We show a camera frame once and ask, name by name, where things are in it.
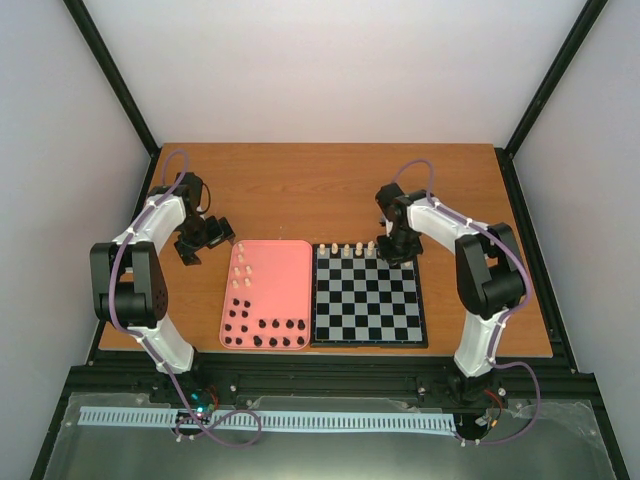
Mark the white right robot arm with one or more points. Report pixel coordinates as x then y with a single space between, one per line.
491 280

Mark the black aluminium frame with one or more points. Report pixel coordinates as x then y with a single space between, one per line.
339 375

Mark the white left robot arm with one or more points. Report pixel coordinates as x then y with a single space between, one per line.
128 286

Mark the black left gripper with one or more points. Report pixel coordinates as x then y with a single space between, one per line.
220 230

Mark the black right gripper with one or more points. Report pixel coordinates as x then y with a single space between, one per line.
391 257

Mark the black grey chessboard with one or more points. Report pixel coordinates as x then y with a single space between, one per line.
361 301

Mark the light blue cable duct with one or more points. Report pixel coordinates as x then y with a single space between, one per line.
272 421

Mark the controller board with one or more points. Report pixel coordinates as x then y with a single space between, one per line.
490 418
205 400

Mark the pink plastic tray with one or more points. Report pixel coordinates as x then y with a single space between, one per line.
281 289

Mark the right controller board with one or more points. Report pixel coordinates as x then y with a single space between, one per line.
490 418

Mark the left controller board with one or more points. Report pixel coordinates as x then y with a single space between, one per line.
205 400

